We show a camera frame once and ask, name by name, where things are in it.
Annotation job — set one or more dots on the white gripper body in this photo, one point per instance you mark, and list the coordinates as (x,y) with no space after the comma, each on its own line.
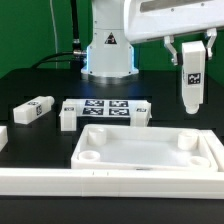
(146,20)

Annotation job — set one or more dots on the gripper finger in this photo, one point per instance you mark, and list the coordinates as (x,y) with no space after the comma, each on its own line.
(176,57)
(210,36)

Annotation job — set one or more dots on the white desk top tray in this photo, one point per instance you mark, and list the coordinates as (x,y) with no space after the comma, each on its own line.
(142,148)

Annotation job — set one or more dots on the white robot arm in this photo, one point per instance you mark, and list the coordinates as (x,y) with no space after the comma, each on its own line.
(119,24)

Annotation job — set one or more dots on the white right fence bar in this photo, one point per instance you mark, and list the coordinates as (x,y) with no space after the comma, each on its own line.
(216,147)

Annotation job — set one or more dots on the white fence bar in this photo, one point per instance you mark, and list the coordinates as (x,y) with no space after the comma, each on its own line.
(111,183)
(216,147)

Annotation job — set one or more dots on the white front fence bar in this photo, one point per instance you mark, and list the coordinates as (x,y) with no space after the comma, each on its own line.
(111,183)

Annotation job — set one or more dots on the white marker base plate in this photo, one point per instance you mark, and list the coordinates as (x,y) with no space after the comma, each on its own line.
(107,108)

